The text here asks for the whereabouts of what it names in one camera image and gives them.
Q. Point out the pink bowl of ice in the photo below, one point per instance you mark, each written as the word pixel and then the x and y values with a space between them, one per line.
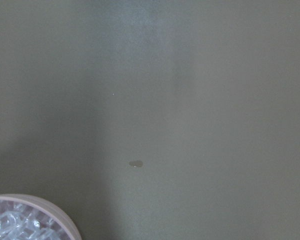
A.
pixel 27 217

